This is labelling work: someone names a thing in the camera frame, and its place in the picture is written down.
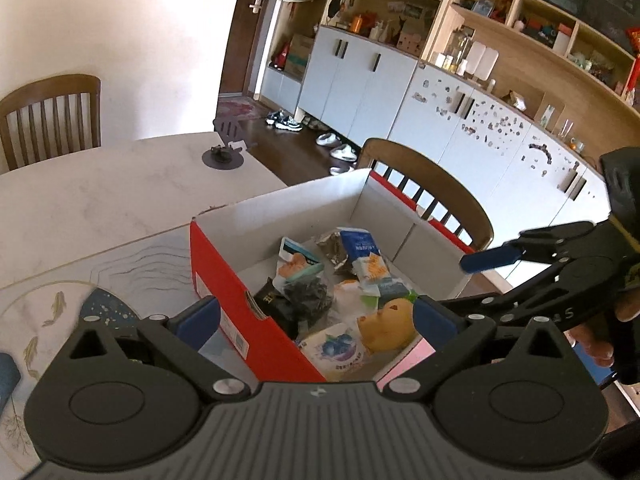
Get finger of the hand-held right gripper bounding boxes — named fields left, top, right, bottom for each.
left=459, top=221, right=608, bottom=273
left=440, top=265, right=608, bottom=331

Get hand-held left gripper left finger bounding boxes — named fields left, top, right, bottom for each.
left=67, top=297, right=251, bottom=401

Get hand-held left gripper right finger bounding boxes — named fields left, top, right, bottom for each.
left=381, top=296, right=581, bottom=403

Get white packet blue-grey print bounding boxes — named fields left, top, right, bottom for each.
left=357, top=255, right=418, bottom=311

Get red and white cardboard box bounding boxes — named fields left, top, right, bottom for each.
left=190, top=167, right=493, bottom=386

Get clear blueberry print packet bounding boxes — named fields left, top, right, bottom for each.
left=300, top=322, right=368, bottom=383

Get white teal snack packet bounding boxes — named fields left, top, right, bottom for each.
left=276, top=236, right=325, bottom=281

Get white marble desktop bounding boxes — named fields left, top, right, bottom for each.
left=0, top=131, right=288, bottom=480

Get person's right hand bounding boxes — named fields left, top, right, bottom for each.
left=570, top=287, right=640, bottom=367

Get tan pastry packet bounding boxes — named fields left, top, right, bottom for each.
left=356, top=297, right=418, bottom=356

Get wooden chair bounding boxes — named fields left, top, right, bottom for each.
left=356, top=137, right=495, bottom=253
left=0, top=74, right=102, bottom=171

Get blue and white snack packet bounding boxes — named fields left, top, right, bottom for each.
left=337, top=226, right=381, bottom=273

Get clear bag dark contents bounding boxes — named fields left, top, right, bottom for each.
left=272, top=272, right=333, bottom=326

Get silver foil snack packet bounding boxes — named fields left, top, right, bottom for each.
left=315, top=230, right=353, bottom=273

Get white sticker-covered cabinet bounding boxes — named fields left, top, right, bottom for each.
left=260, top=25, right=618, bottom=281

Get printed table mat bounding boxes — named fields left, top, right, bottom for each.
left=0, top=232, right=201, bottom=480

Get grey metal phone stand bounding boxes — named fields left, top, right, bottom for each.
left=201, top=119, right=248, bottom=171

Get dark blue flat object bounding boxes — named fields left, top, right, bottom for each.
left=0, top=352, right=22, bottom=411

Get red patterned rug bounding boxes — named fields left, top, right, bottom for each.
left=217, top=100, right=261, bottom=121

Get brown wooden door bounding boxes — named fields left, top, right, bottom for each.
left=220, top=0, right=281, bottom=96

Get wooden wall shelf unit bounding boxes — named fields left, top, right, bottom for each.
left=270, top=0, right=640, bottom=151

